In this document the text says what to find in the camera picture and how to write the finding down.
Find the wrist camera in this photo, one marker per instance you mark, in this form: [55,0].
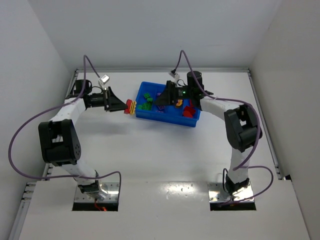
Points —
[103,80]
[173,73]

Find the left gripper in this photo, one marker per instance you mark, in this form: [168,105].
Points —
[107,99]

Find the metal base plate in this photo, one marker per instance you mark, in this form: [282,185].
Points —
[108,193]
[217,195]

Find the burger printed lego brick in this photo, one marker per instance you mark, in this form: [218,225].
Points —
[132,108]

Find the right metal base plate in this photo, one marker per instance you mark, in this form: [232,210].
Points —
[217,195]

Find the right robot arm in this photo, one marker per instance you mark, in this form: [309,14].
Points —
[241,124]

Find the purple rounded lego brick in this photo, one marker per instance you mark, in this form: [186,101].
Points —
[161,108]

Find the green curved lego brick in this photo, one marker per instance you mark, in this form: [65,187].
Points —
[147,106]

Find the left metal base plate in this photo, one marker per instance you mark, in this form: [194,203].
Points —
[108,193]

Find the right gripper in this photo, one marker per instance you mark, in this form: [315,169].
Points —
[170,92]

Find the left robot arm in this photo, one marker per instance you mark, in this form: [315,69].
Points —
[59,142]

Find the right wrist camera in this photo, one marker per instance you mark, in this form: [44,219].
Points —
[173,73]

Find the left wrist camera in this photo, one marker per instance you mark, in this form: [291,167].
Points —
[103,80]

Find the yellow printed lego brick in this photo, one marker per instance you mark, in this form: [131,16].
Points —
[179,103]

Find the red flower lego brick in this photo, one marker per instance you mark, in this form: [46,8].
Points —
[188,112]

